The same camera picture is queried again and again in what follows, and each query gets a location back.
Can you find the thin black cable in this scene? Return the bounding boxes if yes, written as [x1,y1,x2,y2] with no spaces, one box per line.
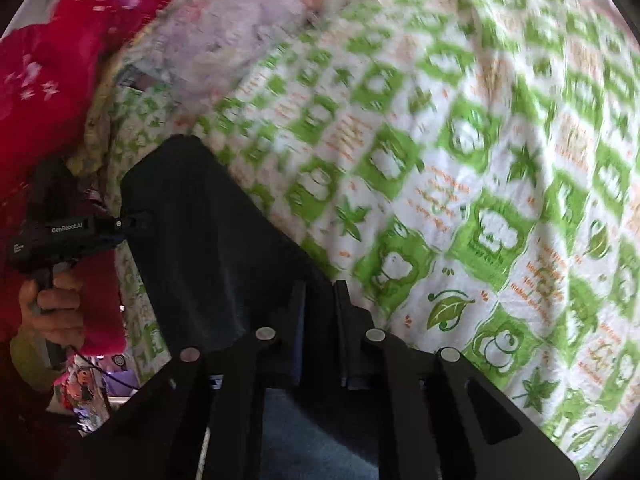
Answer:
[70,342,141,393]

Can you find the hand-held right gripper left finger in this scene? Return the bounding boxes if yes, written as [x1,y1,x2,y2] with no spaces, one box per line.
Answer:
[55,279,307,480]

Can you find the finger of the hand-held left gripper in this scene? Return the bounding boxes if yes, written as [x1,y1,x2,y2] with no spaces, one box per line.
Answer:
[118,210,153,241]

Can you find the person's left forearm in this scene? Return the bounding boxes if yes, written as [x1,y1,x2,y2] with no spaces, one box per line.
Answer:
[0,329,57,411]

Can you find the lavender floral cloth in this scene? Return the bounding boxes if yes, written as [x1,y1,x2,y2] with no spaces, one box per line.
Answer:
[125,0,351,111]

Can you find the person's red clothing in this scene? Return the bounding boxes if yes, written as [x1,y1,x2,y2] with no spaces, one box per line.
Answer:
[0,247,128,480]

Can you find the green frog printed bedsheet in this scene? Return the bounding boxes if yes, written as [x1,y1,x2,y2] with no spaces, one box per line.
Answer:
[85,0,640,480]

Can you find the person's left hand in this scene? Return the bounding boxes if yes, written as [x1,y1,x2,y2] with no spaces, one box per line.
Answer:
[18,271,85,352]

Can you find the pale yellow printed cloth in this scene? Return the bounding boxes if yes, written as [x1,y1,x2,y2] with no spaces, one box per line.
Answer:
[67,55,126,181]

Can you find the colourful cartoon printed item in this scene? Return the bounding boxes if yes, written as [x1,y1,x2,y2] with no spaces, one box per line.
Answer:
[52,355,138,433]

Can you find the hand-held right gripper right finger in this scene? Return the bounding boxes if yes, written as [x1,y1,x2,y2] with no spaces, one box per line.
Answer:
[333,279,582,480]

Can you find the red floral blanket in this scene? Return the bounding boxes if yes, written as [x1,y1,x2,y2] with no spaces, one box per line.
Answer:
[0,0,207,221]

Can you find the dark navy pants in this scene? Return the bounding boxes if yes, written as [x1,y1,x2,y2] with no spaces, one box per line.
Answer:
[119,135,383,480]

